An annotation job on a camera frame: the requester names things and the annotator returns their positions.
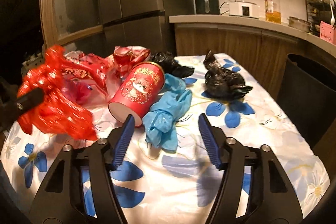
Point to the black plastic bag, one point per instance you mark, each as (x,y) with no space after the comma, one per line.
(173,66)
(223,79)

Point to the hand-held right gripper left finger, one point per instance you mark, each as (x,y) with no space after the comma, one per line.
(123,140)

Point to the wooden lower cabinet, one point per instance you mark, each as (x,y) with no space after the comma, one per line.
(236,43)

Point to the white spoon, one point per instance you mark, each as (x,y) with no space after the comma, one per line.
(332,19)

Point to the pink box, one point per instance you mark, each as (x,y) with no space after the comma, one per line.
(328,32)

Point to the red foil wrapper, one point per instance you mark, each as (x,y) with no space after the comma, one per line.
(128,56)

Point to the translucent red print plastic bag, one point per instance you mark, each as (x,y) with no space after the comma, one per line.
(84,74)

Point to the grey refrigerator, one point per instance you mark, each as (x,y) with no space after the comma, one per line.
(136,3)

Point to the metal pot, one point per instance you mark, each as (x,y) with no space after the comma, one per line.
(299,24)

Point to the black air fryer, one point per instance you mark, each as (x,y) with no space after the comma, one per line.
(206,1)

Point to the black dish rack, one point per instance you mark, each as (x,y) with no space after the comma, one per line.
(319,8)

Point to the floral tablecloth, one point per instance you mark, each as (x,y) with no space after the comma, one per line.
(170,187)

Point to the white rice cooker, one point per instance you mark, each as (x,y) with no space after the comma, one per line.
(242,8)

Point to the cooking oil bottle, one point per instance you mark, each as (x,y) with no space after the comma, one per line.
(272,14)

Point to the black trash bin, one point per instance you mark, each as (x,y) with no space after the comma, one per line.
(307,92)

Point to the red paper cup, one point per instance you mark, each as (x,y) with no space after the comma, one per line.
(137,90)

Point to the kitchen counter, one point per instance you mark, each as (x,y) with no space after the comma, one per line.
(223,21)

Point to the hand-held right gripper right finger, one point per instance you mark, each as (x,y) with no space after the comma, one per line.
(208,140)

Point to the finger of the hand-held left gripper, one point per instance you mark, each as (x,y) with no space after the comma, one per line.
(30,100)

